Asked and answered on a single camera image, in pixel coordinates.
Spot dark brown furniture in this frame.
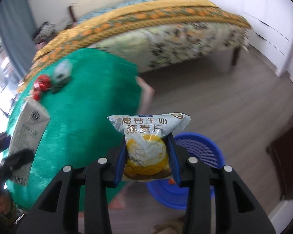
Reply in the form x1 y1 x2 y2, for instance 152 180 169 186
266 124 293 200

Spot blue plastic basket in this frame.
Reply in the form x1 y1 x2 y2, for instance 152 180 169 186
146 132 224 210

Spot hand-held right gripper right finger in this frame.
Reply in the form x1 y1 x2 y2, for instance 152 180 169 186
166 133 276 234

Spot dark wooden bed leg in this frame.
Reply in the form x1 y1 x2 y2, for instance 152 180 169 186
231 47 240 66

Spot white milk carton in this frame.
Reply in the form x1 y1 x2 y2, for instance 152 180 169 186
8 99 50 187

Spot dark wooden headboard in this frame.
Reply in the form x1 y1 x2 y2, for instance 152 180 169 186
68 5 77 23

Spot white wardrobe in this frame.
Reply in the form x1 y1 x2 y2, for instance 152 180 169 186
234 0 293 88

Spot green tablecloth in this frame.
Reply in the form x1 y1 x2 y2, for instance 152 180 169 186
5 48 143 212

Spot red wrapper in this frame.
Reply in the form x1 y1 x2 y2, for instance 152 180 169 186
33 74 53 101

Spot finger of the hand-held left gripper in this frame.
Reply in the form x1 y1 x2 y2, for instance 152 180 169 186
1 149 35 174

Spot blue patterned pillow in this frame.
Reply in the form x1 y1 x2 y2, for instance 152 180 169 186
78 0 162 22

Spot pink table leg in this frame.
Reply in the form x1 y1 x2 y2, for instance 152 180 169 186
135 75 155 120

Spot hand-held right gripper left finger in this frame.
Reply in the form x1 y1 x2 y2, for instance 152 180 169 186
16 135 127 234

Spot pile of clothes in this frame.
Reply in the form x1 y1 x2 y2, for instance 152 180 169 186
32 22 56 45

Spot floral bed sheet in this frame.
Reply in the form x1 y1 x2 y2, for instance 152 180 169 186
95 21 251 74

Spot grey curtain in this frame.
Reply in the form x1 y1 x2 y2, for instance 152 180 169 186
0 0 37 78

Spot yellow orange patterned blanket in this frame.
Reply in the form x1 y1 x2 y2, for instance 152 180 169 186
16 0 252 95

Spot silver yellow oatmeal packet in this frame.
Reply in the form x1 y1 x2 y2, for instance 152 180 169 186
107 112 191 182

